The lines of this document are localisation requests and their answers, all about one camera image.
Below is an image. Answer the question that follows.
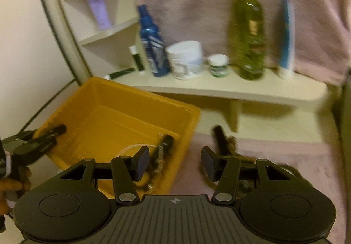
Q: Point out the pink hanging towel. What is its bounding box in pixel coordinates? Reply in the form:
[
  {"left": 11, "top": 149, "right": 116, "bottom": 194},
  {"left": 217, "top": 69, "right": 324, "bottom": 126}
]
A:
[{"left": 123, "top": 0, "right": 351, "bottom": 87}]

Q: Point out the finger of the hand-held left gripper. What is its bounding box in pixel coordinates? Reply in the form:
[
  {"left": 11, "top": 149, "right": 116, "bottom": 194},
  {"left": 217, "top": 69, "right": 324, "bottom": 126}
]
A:
[
  {"left": 26, "top": 124, "right": 67, "bottom": 163},
  {"left": 0, "top": 130, "right": 37, "bottom": 144}
]

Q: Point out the orange plastic tray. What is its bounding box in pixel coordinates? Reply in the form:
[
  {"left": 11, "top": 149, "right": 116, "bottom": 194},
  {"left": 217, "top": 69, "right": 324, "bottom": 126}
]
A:
[{"left": 34, "top": 77, "right": 201, "bottom": 199}]

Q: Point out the black pencil white cap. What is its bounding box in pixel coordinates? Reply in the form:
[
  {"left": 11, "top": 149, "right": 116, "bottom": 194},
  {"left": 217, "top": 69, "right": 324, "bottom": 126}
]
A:
[{"left": 106, "top": 68, "right": 135, "bottom": 80}]

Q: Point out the black strap bracelet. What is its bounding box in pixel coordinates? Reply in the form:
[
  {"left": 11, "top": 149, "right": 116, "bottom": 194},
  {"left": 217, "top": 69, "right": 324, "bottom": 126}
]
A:
[{"left": 149, "top": 134, "right": 174, "bottom": 176}]

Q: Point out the green spray bottle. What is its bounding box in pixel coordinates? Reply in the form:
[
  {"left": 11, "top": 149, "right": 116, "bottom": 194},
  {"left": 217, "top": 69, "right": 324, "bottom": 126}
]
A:
[{"left": 229, "top": 0, "right": 266, "bottom": 80}]

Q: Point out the small green-label jar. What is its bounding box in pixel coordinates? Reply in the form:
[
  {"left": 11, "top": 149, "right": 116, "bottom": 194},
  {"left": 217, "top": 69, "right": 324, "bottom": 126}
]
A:
[{"left": 208, "top": 54, "right": 230, "bottom": 78}]

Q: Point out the purple tube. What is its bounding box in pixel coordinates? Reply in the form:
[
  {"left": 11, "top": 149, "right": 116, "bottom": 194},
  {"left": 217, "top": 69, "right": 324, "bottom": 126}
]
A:
[{"left": 83, "top": 0, "right": 112, "bottom": 31}]

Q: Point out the white jar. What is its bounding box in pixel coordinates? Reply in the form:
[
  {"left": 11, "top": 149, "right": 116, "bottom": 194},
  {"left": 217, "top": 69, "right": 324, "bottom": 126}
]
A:
[{"left": 166, "top": 40, "right": 204, "bottom": 80}]

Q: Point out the blue spray bottle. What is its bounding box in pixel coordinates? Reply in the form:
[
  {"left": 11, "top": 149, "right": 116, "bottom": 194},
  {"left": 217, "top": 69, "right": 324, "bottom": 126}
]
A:
[{"left": 136, "top": 4, "right": 170, "bottom": 78}]

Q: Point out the person's left hand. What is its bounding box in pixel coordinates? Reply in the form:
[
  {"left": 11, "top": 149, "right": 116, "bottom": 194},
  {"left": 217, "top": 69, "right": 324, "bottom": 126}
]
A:
[{"left": 0, "top": 166, "right": 32, "bottom": 215}]

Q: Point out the white and blue tube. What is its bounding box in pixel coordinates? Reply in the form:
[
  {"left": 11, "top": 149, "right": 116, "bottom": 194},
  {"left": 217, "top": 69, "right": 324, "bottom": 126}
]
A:
[{"left": 276, "top": 0, "right": 296, "bottom": 80}]

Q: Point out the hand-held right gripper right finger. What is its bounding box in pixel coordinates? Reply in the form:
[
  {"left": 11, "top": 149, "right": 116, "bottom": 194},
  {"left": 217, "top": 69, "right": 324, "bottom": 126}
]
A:
[{"left": 201, "top": 146, "right": 295, "bottom": 205}]

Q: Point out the white pearl necklace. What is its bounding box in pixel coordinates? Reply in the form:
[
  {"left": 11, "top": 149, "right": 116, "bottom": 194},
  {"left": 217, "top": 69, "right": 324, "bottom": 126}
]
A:
[{"left": 116, "top": 144, "right": 162, "bottom": 192}]

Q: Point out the pink fuzzy blanket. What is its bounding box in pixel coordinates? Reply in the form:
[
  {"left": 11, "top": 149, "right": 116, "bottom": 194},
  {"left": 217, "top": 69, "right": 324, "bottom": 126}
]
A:
[{"left": 167, "top": 131, "right": 351, "bottom": 233}]

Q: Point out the cream wooden shelf unit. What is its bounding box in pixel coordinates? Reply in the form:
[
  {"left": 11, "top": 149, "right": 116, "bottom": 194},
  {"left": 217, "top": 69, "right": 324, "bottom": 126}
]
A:
[{"left": 31, "top": 0, "right": 328, "bottom": 133}]

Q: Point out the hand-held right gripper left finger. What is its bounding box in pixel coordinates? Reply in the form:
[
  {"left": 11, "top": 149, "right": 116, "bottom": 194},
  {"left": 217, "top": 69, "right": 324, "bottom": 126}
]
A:
[{"left": 56, "top": 146, "right": 151, "bottom": 205}]

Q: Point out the long brown bead necklace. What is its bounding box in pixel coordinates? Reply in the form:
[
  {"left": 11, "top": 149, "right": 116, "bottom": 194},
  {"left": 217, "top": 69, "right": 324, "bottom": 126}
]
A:
[{"left": 199, "top": 136, "right": 312, "bottom": 192}]

